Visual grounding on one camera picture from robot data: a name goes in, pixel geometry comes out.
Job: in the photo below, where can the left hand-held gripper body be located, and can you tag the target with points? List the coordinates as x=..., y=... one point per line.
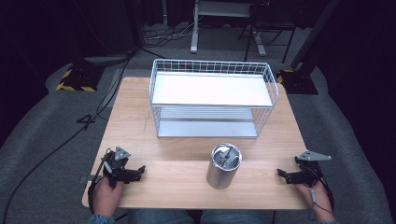
x=117, y=168

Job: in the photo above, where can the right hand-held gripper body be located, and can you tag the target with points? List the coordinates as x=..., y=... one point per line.
x=308, y=171

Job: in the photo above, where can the person's right hand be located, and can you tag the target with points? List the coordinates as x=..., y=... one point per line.
x=314, y=199

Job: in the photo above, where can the person's left hand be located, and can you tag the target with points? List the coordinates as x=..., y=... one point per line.
x=106, y=197

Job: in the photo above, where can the person's legs in jeans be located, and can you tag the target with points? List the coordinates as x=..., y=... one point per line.
x=162, y=216

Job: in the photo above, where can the stainless steel cup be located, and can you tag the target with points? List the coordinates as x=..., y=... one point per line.
x=223, y=168

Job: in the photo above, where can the black stand base striped tape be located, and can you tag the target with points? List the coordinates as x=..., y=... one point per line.
x=77, y=79
x=299, y=82

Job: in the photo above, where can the black slanted stand pole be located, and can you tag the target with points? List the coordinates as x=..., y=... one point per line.
x=314, y=31

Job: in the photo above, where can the black chair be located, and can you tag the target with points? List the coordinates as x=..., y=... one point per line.
x=271, y=18

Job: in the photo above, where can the white desk frame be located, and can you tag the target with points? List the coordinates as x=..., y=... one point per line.
x=218, y=9

